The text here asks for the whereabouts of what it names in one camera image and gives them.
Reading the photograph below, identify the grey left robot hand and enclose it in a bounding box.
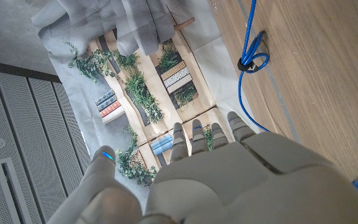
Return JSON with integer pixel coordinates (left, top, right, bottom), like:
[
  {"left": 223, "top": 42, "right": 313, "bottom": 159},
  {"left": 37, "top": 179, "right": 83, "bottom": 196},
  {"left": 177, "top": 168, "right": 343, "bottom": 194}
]
[{"left": 47, "top": 111, "right": 358, "bottom": 224}]

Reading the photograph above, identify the printed garden backdrop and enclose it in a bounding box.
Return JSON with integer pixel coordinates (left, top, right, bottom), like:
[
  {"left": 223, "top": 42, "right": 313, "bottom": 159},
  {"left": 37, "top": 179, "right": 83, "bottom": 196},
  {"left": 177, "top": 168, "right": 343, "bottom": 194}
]
[{"left": 31, "top": 0, "right": 260, "bottom": 203}]

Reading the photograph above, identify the perforated grey panel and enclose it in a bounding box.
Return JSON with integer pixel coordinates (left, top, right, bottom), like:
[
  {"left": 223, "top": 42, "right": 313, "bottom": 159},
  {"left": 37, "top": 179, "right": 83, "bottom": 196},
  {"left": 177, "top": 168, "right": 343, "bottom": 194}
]
[{"left": 0, "top": 58, "right": 93, "bottom": 224}]

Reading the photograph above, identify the blue USB cable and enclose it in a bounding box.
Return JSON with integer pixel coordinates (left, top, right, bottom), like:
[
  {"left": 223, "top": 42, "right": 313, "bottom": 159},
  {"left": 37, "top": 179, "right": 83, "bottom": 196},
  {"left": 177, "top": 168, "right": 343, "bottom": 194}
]
[{"left": 236, "top": 0, "right": 358, "bottom": 191}]

